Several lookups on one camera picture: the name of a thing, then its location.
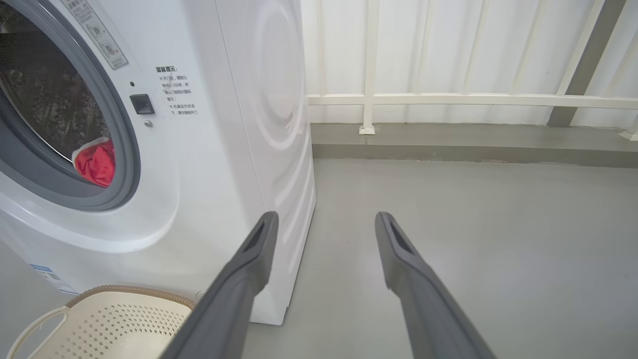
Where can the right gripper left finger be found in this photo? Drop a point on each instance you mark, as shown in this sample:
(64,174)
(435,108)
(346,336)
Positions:
(224,309)

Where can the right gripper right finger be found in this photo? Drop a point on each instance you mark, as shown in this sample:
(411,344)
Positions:
(428,309)

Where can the red and white garment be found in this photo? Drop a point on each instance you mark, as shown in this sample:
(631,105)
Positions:
(97,164)

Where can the cream perforated laundry basket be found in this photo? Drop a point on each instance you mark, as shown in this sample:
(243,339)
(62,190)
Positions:
(114,329)

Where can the white front-load washing machine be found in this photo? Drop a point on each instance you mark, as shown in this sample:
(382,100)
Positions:
(224,174)

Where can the black door latch socket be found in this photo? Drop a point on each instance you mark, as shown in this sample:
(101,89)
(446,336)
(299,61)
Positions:
(142,103)

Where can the washing machine drum opening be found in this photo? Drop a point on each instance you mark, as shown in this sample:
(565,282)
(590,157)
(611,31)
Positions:
(50,94)

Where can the grey concrete kerb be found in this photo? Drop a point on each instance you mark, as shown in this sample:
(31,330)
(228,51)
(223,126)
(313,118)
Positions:
(473,144)

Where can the blue energy label sticker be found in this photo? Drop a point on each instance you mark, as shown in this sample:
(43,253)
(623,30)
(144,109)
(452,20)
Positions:
(52,279)

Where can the white metal railing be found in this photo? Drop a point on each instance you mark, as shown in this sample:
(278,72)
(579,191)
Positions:
(448,98)

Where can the grey warning label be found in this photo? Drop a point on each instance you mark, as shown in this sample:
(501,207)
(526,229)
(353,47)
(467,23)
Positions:
(97,32)

